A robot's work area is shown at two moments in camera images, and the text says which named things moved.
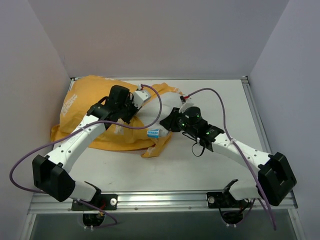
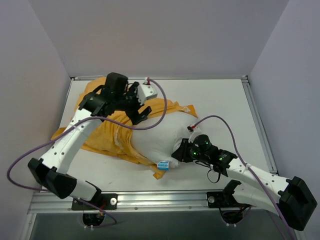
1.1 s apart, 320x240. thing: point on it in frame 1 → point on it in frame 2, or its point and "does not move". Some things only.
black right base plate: x=215 y=200 does not move
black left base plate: x=105 y=202 does not move
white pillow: x=149 y=112 → x=156 y=143
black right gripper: x=171 y=121 → x=183 y=150
